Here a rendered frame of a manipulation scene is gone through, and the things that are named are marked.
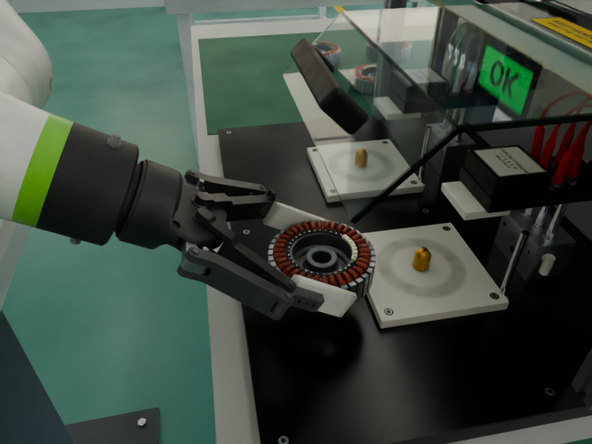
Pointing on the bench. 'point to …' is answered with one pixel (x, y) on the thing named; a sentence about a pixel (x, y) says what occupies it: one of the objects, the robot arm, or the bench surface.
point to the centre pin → (421, 259)
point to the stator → (325, 255)
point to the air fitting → (546, 264)
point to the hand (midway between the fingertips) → (319, 260)
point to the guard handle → (328, 87)
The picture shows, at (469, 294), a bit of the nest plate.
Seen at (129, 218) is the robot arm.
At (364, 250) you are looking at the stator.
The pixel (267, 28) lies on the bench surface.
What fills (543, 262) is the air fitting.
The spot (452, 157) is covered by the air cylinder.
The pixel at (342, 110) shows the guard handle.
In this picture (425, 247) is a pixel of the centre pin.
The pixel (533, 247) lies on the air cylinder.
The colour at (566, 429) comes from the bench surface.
